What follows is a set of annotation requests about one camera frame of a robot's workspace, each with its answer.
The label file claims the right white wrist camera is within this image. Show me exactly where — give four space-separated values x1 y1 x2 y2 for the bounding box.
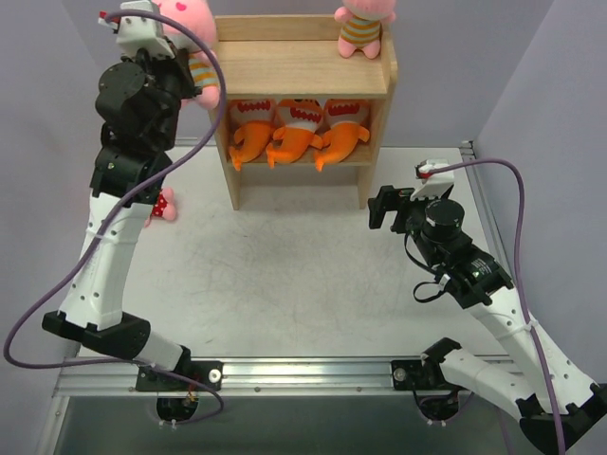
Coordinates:
410 158 454 202

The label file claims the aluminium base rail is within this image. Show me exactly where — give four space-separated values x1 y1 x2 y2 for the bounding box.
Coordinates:
56 356 561 395

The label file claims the orange shark plush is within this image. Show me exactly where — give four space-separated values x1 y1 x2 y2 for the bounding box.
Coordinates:
314 99 371 172
229 99 276 172
266 99 323 169

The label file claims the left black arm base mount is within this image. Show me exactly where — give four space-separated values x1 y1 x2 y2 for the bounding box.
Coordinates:
135 359 224 392

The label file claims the wooden three-tier shelf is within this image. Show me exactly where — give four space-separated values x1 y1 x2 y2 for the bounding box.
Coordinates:
215 14 398 208

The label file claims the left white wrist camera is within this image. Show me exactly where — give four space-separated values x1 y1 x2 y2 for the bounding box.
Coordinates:
98 11 175 60

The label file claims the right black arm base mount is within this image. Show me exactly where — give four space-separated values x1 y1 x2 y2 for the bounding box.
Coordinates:
390 337 463 391

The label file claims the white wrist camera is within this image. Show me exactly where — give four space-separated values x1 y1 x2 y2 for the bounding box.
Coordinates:
410 158 454 202
98 11 175 60

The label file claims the pink plush striped shirt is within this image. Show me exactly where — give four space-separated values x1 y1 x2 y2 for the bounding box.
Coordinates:
334 0 396 60
155 0 221 110

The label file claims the pink plush red polka-dot shirt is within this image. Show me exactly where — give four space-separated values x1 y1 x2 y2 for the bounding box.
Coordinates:
144 187 177 228

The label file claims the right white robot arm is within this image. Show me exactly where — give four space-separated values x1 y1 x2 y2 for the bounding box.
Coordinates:
368 186 606 454

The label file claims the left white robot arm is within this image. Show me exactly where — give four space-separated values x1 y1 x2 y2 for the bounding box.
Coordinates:
42 49 196 390

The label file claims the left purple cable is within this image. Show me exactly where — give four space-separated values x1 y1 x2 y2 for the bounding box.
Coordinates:
2 11 229 424

